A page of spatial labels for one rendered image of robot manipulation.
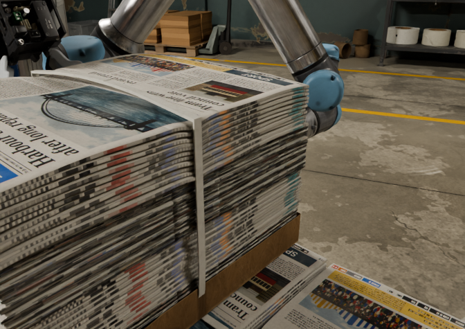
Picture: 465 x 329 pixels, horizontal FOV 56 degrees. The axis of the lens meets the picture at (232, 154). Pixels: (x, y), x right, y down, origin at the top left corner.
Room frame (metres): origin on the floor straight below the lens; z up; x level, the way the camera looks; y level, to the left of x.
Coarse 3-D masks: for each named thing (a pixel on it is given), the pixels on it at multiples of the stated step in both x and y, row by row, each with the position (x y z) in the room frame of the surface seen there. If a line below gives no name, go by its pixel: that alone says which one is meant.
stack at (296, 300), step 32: (288, 256) 0.47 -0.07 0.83; (320, 256) 0.47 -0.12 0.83; (256, 288) 0.41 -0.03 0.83; (288, 288) 0.41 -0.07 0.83; (320, 288) 0.41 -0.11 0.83; (352, 288) 0.41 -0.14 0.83; (384, 288) 0.41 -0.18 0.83; (224, 320) 0.36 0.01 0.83; (256, 320) 0.37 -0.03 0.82; (288, 320) 0.36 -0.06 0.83; (320, 320) 0.36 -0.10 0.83; (352, 320) 0.36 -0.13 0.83; (384, 320) 0.36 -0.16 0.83; (416, 320) 0.36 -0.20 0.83; (448, 320) 0.36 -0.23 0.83
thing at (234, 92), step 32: (96, 64) 0.58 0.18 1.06; (128, 64) 0.57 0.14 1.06; (160, 64) 0.57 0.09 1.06; (192, 64) 0.57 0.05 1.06; (192, 96) 0.43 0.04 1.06; (224, 96) 0.43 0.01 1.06; (256, 96) 0.43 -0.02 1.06; (288, 96) 0.46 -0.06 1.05; (224, 128) 0.38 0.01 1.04; (256, 128) 0.42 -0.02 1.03; (288, 128) 0.46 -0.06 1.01; (224, 160) 0.38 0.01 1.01; (256, 160) 0.42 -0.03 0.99; (288, 160) 0.47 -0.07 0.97; (224, 192) 0.38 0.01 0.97; (256, 192) 0.42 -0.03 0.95; (288, 192) 0.48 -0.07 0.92; (224, 224) 0.39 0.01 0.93; (256, 224) 0.43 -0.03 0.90; (224, 256) 0.39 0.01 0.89
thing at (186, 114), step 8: (32, 72) 0.54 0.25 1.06; (40, 72) 0.52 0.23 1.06; (48, 72) 0.51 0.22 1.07; (56, 72) 0.50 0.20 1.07; (64, 72) 0.49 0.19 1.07; (72, 72) 0.48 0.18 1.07; (96, 80) 0.44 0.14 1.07; (104, 80) 0.44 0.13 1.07; (112, 80) 0.44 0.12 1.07; (120, 88) 0.42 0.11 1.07; (128, 88) 0.41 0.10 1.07; (136, 88) 0.41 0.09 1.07; (144, 96) 0.39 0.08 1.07; (152, 96) 0.39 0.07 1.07; (160, 104) 0.38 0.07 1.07; (168, 104) 0.38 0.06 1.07; (176, 112) 0.36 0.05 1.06; (184, 112) 0.36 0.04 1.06
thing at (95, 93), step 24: (72, 96) 0.43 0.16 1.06; (96, 96) 0.43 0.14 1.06; (120, 96) 0.43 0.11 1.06; (168, 120) 0.36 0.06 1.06; (216, 120) 0.37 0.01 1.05; (192, 144) 0.35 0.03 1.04; (216, 144) 0.38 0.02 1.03; (192, 168) 0.35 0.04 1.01; (216, 168) 0.37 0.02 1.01; (192, 192) 0.35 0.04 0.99; (216, 192) 0.38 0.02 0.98; (192, 216) 0.35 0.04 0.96; (216, 216) 0.38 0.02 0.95; (192, 240) 0.36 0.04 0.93; (216, 240) 0.38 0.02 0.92; (192, 264) 0.36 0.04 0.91; (216, 264) 0.38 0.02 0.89; (192, 288) 0.35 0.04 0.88
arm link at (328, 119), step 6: (336, 108) 0.92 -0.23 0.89; (318, 114) 0.87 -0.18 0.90; (324, 114) 0.88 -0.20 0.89; (330, 114) 0.90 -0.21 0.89; (336, 114) 0.92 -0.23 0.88; (318, 120) 0.86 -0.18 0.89; (324, 120) 0.88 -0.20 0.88; (330, 120) 0.90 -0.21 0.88; (336, 120) 0.92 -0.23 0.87; (318, 126) 0.86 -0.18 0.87; (324, 126) 0.88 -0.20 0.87; (330, 126) 0.91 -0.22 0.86; (318, 132) 0.88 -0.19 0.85
